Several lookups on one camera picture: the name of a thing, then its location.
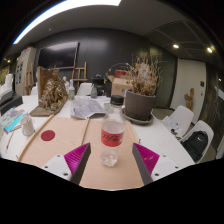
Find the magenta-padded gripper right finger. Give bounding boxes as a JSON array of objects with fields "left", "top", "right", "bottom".
[{"left": 132, "top": 142, "right": 183, "bottom": 186}]

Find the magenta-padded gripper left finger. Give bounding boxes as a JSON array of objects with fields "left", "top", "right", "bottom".
[{"left": 42, "top": 142, "right": 92, "bottom": 185}]

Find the clear red-label drink bottle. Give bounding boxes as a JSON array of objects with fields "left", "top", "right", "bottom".
[{"left": 99, "top": 94, "right": 128, "bottom": 168}]

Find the flat round red coaster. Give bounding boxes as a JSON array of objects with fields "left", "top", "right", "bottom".
[{"left": 40, "top": 129, "right": 56, "bottom": 142}]

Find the grey plant saucer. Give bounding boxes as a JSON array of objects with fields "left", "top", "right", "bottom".
[{"left": 120, "top": 107, "right": 155, "bottom": 126}]

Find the long wooden slat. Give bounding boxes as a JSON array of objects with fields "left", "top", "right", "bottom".
[{"left": 17, "top": 114, "right": 56, "bottom": 162}]

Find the black backpack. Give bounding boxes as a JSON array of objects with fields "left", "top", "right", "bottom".
[{"left": 181, "top": 130, "right": 209, "bottom": 163}]

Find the printed newspaper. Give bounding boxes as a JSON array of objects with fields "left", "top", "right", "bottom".
[{"left": 69, "top": 96, "right": 108, "bottom": 120}]

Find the dried plant in grey pot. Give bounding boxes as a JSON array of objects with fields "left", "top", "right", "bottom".
[{"left": 123, "top": 54, "right": 163, "bottom": 122}]

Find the white plastic chair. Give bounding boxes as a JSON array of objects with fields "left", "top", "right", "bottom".
[
  {"left": 161, "top": 105, "right": 195, "bottom": 138},
  {"left": 76, "top": 82, "right": 93, "bottom": 97},
  {"left": 179, "top": 119, "right": 215, "bottom": 164}
]

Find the small pale cup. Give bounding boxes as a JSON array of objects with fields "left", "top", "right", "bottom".
[{"left": 103, "top": 102, "right": 113, "bottom": 113}]

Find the clear green-label bottle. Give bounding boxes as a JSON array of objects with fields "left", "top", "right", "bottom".
[{"left": 67, "top": 79, "right": 76, "bottom": 101}]

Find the flat wooden ruler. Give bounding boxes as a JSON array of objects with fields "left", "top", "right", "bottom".
[{"left": 9, "top": 123, "right": 24, "bottom": 133}]

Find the thin wooden stick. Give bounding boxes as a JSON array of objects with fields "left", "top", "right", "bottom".
[{"left": 5, "top": 130, "right": 16, "bottom": 152}]

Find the wooden sculpture model on board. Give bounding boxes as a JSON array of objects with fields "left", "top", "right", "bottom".
[{"left": 29, "top": 65, "right": 69, "bottom": 118}]

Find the dark glass flask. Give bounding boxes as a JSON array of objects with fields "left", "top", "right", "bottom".
[{"left": 89, "top": 83, "right": 99, "bottom": 100}]

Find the wooden figure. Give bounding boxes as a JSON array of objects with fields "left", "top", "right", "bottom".
[{"left": 184, "top": 87, "right": 195, "bottom": 112}]

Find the colourful printed book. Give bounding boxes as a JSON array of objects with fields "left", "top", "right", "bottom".
[{"left": 0, "top": 107, "right": 26, "bottom": 134}]

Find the brown cardboard box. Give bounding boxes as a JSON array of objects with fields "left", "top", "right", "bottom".
[{"left": 107, "top": 74, "right": 134, "bottom": 98}]

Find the large flat black box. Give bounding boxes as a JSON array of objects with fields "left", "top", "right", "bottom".
[{"left": 0, "top": 95, "right": 24, "bottom": 116}]

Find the wooden easel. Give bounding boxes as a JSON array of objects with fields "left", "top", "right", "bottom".
[
  {"left": 23, "top": 63, "right": 36, "bottom": 96},
  {"left": 70, "top": 61, "right": 89, "bottom": 91}
]

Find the red box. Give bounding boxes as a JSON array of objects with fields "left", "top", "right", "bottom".
[{"left": 114, "top": 69, "right": 129, "bottom": 78}]

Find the white cabinet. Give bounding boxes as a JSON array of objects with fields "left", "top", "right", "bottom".
[{"left": 14, "top": 47, "right": 38, "bottom": 97}]

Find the long ceiling light panel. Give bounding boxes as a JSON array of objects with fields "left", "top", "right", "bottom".
[{"left": 12, "top": 0, "right": 123, "bottom": 45}]

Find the black wall television screen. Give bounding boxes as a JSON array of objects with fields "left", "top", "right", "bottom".
[{"left": 37, "top": 41, "right": 80, "bottom": 70}]

